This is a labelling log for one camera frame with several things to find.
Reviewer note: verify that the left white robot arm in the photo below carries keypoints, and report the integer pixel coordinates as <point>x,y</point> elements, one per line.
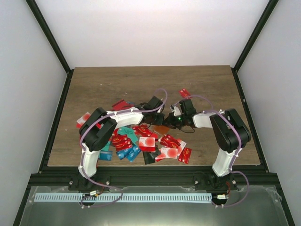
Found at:
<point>96,132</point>

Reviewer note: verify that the teal VIP card centre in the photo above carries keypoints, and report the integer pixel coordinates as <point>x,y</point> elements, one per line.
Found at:
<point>129,132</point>

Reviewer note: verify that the lone red card far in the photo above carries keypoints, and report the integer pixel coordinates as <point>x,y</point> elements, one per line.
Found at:
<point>184,93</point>

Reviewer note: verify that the white red circle card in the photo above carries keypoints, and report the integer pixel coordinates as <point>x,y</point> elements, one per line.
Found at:
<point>171,153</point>

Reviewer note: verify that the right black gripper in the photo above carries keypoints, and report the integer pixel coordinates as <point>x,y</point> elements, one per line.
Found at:
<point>170,121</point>

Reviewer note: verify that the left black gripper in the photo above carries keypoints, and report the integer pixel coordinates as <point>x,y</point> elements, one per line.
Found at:
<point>160,121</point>

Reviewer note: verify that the light blue slotted strip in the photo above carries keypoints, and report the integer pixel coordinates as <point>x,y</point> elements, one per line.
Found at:
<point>129,197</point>

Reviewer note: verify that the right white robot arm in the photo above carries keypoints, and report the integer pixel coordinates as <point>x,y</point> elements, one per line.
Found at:
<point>230,131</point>

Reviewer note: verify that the red gold VIP card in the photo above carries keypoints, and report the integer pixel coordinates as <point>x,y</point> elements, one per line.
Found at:
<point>121,142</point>

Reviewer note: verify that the white red card left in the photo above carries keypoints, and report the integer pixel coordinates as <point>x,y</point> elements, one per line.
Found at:
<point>82,120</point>

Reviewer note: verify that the red VIP card right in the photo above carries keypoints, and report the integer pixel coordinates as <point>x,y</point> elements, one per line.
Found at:
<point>184,156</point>

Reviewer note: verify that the red gold card upper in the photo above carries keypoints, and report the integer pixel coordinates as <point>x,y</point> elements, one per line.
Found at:
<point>142,131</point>

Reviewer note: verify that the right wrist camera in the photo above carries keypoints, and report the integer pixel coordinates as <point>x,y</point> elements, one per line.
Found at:
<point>175,110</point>

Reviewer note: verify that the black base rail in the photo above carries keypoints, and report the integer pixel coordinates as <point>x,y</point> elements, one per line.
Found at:
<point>200,177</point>

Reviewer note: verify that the blue VIP card lower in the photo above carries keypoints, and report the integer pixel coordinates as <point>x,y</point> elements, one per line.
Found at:
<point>129,153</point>

